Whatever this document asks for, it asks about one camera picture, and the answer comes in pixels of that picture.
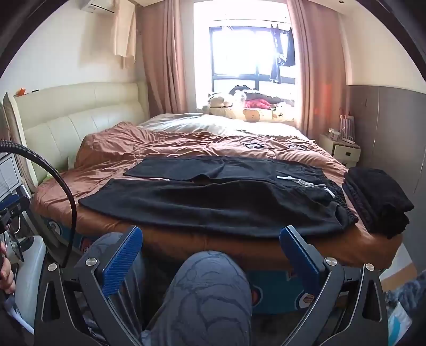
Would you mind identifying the blue cartoon print bed skirt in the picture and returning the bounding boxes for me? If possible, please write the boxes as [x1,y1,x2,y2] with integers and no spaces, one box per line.
[42,213,334,315]

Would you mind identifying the grey wardrobe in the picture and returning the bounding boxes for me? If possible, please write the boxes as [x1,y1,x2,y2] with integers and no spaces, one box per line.
[346,85,426,215]

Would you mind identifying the red cloth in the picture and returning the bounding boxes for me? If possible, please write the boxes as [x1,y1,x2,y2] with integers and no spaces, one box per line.
[244,98,272,110]

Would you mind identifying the brown blanket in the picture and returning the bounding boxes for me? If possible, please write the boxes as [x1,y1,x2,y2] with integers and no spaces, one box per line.
[33,121,404,271]

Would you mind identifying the window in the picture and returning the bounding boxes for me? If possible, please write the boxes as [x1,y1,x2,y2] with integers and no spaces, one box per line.
[193,0,297,91]

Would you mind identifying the folded black clothes stack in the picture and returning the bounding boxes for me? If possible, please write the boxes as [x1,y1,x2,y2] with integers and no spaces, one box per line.
[343,167,415,241]

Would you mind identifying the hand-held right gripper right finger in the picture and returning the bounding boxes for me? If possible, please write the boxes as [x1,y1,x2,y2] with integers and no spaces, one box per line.
[279,225,390,346]

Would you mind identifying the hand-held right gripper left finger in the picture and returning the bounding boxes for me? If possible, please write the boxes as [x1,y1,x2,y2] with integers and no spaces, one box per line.
[33,225,147,346]

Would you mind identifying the black braided cable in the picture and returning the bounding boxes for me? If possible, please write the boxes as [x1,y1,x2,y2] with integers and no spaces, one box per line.
[0,141,81,271]

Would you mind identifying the white air conditioner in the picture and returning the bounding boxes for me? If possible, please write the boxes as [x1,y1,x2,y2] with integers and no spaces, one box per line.
[81,0,118,14]

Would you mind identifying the white plush toy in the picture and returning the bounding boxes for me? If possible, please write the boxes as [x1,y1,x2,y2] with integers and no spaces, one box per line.
[201,92,234,116]

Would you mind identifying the person's left hand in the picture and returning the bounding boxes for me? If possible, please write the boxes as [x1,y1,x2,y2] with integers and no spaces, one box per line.
[0,241,16,295]

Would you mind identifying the person's knee in grey trousers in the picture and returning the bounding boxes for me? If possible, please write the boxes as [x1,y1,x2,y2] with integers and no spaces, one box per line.
[141,250,254,346]

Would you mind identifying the cream padded headboard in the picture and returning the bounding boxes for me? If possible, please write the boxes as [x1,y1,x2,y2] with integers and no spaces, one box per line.
[13,81,149,186]

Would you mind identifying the plush toys on windowsill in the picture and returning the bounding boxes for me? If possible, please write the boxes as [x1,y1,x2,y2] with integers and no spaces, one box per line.
[229,85,295,104]

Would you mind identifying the blue white package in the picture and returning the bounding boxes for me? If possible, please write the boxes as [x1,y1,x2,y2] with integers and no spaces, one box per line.
[383,289,422,346]

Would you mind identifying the black pants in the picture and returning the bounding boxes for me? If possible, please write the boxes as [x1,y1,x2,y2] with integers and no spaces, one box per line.
[79,156,359,237]

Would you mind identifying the cream nightstand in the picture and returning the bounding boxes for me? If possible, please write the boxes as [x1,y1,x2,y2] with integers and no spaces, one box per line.
[319,133,362,167]

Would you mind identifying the cream hanging cloth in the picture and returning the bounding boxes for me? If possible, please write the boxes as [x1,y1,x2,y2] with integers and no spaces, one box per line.
[111,0,138,68]

